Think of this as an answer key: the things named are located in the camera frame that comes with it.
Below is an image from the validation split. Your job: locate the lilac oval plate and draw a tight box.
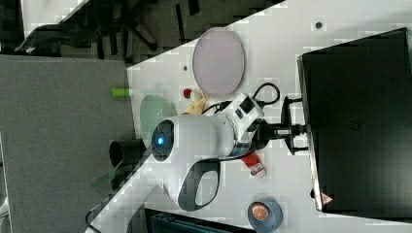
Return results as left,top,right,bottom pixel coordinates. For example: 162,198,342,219
192,27,245,97

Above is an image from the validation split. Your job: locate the large green bowl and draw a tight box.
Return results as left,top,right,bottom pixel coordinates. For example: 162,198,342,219
140,95,177,148

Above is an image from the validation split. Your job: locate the black office chair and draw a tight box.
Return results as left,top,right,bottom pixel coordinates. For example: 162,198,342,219
15,0,157,59

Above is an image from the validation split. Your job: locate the orange slice toy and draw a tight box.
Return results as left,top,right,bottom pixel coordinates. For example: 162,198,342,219
252,203,269,220

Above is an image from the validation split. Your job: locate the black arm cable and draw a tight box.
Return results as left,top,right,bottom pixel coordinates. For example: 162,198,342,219
201,82,282,115

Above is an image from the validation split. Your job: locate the green marker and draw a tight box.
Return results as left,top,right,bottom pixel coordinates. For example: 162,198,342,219
111,87,133,98

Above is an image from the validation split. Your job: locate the black cylinder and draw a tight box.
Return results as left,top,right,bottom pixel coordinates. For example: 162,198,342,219
111,164,135,190
109,139,147,166

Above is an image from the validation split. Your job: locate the black cylinder lower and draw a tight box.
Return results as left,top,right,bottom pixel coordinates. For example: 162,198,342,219
111,164,135,190

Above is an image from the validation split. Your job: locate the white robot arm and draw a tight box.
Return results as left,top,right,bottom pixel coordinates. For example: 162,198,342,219
85,93,307,233

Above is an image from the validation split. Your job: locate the red toy fruit upper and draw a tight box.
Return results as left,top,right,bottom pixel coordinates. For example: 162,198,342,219
184,88,192,99

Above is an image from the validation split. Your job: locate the black toaster oven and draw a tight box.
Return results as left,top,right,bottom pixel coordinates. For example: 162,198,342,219
297,27,412,222

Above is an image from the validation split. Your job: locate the black oven door handle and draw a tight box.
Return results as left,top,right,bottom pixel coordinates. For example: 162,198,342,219
281,96,308,155

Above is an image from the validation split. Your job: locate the dark teal crate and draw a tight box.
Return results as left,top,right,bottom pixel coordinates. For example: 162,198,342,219
145,209,257,233

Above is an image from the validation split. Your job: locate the blue bowl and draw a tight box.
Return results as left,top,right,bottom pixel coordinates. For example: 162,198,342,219
247,197,283,233

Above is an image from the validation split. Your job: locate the black cylinder upper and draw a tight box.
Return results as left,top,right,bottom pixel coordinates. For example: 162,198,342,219
109,139,147,166

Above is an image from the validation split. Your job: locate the red ketchup bottle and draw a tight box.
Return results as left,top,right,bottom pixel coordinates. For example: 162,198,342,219
241,152,266,179

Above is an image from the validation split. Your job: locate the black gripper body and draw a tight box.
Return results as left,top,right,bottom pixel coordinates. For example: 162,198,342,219
249,119,279,151

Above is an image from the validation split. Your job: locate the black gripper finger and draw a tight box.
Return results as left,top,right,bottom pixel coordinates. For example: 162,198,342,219
285,134,298,150
276,124,306,136

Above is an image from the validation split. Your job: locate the yellow toy banana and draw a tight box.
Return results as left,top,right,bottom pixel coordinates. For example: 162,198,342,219
184,91,207,115

